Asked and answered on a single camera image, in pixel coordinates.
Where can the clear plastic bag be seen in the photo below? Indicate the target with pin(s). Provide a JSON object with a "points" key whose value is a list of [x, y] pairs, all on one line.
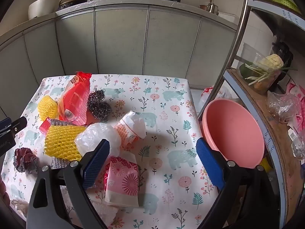
{"points": [[281, 105], [95, 133]]}

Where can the red plastic net bag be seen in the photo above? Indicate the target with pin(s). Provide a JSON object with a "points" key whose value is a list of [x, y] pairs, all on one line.
{"points": [[76, 100]]}

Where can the small white box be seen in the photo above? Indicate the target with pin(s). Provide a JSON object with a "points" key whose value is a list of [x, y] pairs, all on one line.
{"points": [[291, 133]]}

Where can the pink plastic basin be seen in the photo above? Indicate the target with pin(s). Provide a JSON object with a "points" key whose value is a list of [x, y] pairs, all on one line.
{"points": [[233, 128]]}

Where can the green onions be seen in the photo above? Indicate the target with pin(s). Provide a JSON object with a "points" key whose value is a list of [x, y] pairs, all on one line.
{"points": [[259, 76]]}

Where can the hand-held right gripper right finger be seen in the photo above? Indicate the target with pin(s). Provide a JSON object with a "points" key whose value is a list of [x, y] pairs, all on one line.
{"points": [[209, 164]]}

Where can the floral bear print tablecloth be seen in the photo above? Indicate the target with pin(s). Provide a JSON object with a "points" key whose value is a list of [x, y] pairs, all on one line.
{"points": [[166, 114]]}

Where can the white plastic wrap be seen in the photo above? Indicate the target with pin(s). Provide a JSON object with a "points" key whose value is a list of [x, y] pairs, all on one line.
{"points": [[135, 122]]}

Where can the person's left hand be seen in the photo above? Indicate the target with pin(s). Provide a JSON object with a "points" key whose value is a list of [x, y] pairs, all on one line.
{"points": [[4, 198]]}

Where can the pink polka dot bag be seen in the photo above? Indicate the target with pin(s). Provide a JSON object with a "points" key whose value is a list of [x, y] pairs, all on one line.
{"points": [[296, 90]]}

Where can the green plastic colander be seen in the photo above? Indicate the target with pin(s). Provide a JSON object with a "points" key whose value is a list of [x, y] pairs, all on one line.
{"points": [[283, 1]]}

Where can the small yellow foam net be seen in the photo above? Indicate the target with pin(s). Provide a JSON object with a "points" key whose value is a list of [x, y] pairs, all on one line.
{"points": [[47, 107]]}

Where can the dark green vegetable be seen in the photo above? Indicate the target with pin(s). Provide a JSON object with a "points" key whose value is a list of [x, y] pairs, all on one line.
{"points": [[244, 71]]}

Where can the white red print plastic bag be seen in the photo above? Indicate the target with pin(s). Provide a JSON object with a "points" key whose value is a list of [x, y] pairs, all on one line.
{"points": [[207, 95]]}

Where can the metal shelf rack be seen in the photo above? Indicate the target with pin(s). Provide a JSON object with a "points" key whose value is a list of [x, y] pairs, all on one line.
{"points": [[232, 52]]}

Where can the black blender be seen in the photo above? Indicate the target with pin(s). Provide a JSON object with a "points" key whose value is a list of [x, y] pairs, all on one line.
{"points": [[283, 51]]}

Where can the white foam piece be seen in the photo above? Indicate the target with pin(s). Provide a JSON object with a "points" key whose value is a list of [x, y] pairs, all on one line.
{"points": [[104, 211]]}

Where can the small steel pot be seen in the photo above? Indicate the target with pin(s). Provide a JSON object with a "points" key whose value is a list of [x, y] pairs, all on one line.
{"points": [[213, 8]]}

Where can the maroon paper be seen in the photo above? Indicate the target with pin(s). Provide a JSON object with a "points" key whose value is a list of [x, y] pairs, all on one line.
{"points": [[25, 159]]}

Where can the large yellow foam net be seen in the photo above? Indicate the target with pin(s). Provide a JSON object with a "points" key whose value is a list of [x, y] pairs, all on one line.
{"points": [[62, 140]]}

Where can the orange print paper cup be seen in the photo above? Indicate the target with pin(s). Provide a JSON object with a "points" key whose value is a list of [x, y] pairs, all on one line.
{"points": [[124, 133]]}

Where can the grey kitchen counter cabinet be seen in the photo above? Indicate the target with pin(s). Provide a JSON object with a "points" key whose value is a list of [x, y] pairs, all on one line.
{"points": [[119, 40]]}

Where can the beige paper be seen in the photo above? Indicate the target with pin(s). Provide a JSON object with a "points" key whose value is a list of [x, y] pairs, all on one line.
{"points": [[20, 206]]}

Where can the steel wool scrubber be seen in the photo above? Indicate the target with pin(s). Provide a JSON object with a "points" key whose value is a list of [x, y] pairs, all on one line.
{"points": [[96, 99]]}

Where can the clear plastic container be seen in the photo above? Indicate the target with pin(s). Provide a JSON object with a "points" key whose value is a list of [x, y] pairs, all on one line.
{"points": [[249, 52]]}

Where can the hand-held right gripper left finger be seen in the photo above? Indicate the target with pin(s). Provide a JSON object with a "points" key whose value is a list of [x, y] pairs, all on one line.
{"points": [[95, 164]]}

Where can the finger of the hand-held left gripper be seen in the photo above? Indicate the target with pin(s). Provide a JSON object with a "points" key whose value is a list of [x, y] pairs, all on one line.
{"points": [[4, 123], [17, 125]]}

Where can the white pot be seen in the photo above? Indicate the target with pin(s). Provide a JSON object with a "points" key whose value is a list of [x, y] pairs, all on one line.
{"points": [[44, 7]]}

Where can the small red packet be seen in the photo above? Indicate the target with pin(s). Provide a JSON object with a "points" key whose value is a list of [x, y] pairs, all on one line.
{"points": [[44, 127]]}

